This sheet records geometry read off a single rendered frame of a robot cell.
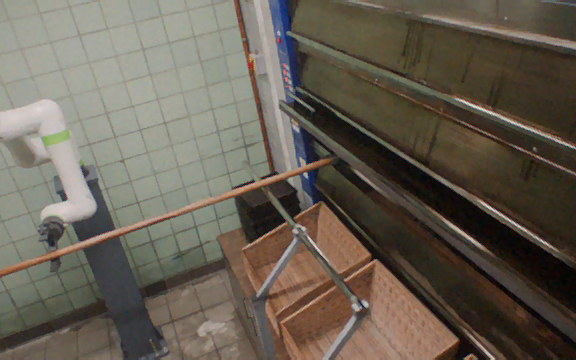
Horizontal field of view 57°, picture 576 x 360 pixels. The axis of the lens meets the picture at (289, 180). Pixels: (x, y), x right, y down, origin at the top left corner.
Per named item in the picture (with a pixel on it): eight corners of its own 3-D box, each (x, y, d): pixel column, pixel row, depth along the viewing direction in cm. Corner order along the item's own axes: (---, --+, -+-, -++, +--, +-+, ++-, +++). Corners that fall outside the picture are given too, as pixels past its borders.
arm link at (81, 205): (45, 143, 230) (41, 148, 220) (72, 135, 233) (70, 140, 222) (75, 219, 241) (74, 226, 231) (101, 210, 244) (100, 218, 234)
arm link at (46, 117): (25, 104, 224) (23, 106, 213) (56, 95, 228) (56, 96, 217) (41, 144, 229) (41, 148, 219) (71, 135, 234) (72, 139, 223)
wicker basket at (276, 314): (329, 242, 289) (322, 198, 277) (379, 303, 241) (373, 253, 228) (245, 272, 278) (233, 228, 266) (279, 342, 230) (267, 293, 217)
